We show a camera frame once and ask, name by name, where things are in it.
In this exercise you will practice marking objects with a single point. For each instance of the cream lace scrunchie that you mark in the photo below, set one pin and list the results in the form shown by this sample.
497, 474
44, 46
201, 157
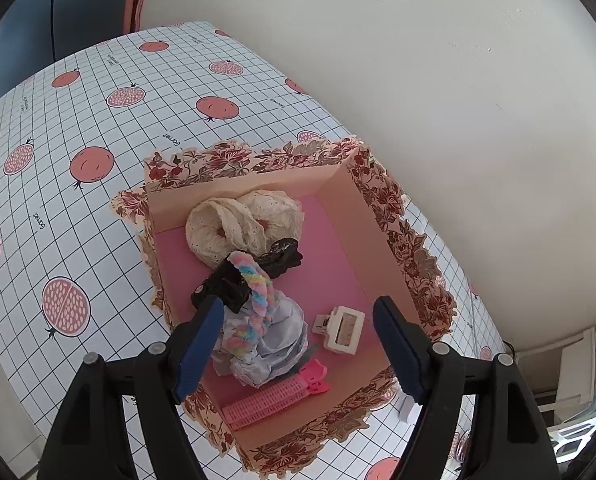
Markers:
237, 225

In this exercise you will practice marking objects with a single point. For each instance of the black hair claw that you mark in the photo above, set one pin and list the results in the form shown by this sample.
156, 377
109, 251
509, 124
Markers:
278, 257

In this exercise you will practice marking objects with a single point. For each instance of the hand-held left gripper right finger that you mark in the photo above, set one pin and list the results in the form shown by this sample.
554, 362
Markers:
400, 345

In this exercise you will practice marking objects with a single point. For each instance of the pink hair clip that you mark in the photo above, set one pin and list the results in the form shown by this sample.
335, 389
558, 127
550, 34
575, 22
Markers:
273, 400

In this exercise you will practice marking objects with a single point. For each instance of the pale lilac fabric scrunchie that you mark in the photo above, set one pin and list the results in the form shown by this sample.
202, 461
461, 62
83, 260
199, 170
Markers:
278, 340

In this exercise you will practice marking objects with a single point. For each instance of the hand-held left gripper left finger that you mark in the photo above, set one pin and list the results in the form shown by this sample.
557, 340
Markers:
197, 345

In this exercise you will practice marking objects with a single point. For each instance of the floral pink cardboard box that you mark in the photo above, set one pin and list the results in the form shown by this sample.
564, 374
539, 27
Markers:
338, 240

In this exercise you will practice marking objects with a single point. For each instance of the pomegranate print desktop tablecloth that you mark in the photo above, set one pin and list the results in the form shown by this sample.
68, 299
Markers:
127, 125

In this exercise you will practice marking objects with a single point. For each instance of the white storage organiser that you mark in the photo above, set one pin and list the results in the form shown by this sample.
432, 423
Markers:
563, 375

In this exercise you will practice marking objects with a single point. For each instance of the cream hair claw clip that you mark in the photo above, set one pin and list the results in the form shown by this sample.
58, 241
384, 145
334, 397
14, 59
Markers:
343, 330

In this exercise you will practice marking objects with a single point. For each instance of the dark monitor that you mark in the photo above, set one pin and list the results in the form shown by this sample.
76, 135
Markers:
42, 10

